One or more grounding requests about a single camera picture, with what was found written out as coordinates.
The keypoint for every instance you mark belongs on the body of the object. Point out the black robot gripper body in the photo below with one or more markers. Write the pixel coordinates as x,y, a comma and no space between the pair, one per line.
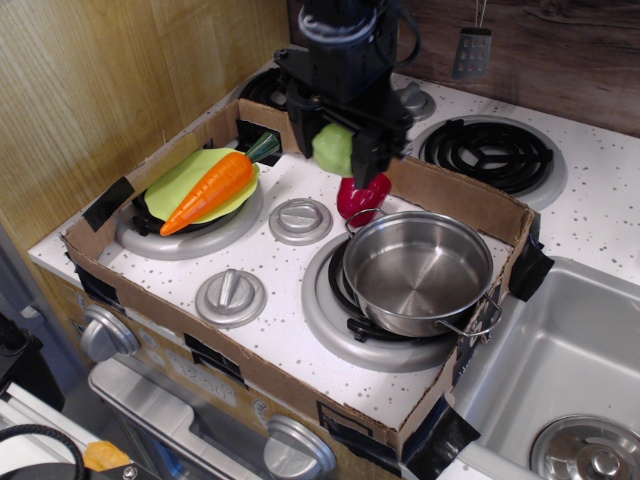
349,65

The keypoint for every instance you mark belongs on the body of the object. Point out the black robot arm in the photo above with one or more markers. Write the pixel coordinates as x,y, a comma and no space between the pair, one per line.
334,11

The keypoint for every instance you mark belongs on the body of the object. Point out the green toy broccoli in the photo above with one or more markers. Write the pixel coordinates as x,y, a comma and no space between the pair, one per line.
332,150

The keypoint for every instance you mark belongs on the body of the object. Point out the burner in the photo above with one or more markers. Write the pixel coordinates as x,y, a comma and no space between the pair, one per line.
266,88
506,154
190,245
338,324

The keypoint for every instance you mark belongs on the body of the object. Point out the silver sink drain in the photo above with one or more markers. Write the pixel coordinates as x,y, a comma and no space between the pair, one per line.
585,447

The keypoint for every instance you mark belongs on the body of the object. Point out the right oven dial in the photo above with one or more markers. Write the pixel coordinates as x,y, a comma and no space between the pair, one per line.
294,452

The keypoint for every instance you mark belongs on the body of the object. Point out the silver back stovetop knob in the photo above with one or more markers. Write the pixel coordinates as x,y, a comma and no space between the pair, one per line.
416,101

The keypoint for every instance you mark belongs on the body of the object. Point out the back left burner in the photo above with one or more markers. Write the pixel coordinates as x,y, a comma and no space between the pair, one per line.
266,88

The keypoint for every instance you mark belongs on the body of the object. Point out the light green plate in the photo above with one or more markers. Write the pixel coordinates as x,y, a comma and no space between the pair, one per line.
164,196

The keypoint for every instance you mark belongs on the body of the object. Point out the front right burner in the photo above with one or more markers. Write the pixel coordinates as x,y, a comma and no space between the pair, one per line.
338,324

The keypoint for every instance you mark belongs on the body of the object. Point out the yellow cloth scrap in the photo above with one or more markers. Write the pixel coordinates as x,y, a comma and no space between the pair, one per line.
102,455

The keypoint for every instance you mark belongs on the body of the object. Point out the silver front stovetop knob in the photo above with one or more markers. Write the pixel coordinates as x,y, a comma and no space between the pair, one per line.
231,299

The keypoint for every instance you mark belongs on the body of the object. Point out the back right burner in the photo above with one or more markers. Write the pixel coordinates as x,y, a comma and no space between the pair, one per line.
506,154

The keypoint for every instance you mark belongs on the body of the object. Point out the silver oven door handle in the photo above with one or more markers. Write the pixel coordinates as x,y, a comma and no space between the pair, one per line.
164,416

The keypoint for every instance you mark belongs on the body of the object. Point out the stainless steel pan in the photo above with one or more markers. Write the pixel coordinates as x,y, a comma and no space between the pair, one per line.
419,274

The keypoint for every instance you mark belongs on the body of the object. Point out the brown cardboard fence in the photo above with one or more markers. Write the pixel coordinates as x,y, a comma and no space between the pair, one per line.
274,364

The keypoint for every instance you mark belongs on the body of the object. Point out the silver sink basin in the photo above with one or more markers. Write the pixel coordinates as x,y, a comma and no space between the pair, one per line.
571,349

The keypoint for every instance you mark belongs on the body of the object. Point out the silver middle stovetop knob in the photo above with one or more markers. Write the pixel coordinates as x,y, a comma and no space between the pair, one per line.
300,222

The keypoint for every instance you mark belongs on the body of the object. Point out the silver stovetop knob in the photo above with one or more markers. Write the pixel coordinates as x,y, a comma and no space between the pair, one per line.
231,299
300,222
416,101

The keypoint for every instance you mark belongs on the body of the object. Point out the hanging grey spatula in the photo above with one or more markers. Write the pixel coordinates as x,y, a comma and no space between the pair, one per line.
473,49

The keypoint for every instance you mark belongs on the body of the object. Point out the front left burner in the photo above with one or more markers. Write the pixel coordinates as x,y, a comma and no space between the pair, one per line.
190,245

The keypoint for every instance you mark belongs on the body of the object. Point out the left oven dial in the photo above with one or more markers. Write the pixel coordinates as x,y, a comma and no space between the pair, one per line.
106,336

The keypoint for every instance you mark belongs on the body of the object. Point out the red toy pepper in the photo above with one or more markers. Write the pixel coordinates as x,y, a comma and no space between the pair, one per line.
361,202

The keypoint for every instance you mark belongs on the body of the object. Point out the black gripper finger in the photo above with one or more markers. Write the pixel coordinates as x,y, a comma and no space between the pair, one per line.
372,151
305,111

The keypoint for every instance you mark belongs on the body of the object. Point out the oven dial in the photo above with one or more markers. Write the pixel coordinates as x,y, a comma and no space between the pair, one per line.
106,336
294,452

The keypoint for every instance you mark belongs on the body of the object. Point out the orange toy carrot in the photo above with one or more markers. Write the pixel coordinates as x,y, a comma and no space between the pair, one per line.
219,184

